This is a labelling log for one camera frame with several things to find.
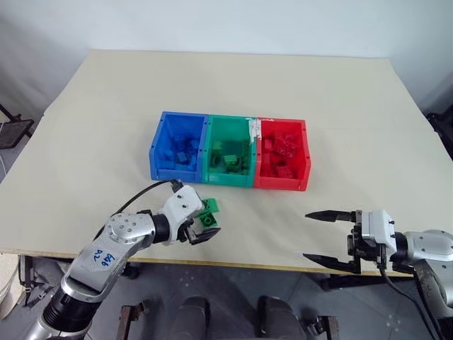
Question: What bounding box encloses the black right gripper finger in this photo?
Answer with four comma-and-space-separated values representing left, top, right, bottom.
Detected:
304, 209, 357, 225
302, 252, 362, 275

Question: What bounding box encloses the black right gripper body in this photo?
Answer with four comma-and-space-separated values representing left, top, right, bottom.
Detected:
346, 210, 387, 274

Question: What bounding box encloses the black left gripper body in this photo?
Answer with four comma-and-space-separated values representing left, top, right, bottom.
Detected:
176, 218, 201, 246

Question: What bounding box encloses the green plastic bin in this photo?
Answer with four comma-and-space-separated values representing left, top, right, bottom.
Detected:
202, 113, 258, 188

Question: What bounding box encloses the blue plastic bin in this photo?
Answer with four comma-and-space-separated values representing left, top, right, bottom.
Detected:
148, 110, 209, 183

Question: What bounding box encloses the rusty brown table foot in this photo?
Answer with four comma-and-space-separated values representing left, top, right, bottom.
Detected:
119, 299, 151, 340
304, 314, 341, 340

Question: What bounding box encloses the red plastic bin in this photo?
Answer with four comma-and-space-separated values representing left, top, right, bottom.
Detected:
253, 117, 312, 193

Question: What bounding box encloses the dark rounded shape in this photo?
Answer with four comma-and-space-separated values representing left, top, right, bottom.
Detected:
178, 295, 212, 340
256, 295, 304, 340

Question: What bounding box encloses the large red toy brick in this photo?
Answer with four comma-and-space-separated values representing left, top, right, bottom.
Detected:
274, 135, 299, 158

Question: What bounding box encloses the white tape strip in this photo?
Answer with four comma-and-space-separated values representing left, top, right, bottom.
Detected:
248, 118, 262, 144

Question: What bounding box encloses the black mesh stand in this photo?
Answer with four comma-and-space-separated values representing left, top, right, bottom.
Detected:
0, 103, 35, 150

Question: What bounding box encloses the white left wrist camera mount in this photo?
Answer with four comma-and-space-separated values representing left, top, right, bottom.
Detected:
162, 185, 207, 246

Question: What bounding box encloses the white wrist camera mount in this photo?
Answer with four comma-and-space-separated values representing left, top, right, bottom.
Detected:
162, 185, 207, 246
367, 209, 396, 253

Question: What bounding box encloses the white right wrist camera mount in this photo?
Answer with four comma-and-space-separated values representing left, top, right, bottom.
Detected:
367, 209, 396, 253

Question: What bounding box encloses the black table frame bar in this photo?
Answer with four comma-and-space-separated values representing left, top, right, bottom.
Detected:
320, 271, 415, 292

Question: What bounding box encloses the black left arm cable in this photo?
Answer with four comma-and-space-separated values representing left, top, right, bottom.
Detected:
115, 178, 184, 215

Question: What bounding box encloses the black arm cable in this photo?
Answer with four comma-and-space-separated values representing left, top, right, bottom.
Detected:
115, 178, 184, 215
377, 262, 445, 340

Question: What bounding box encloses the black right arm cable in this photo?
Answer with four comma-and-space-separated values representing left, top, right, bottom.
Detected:
377, 262, 445, 340

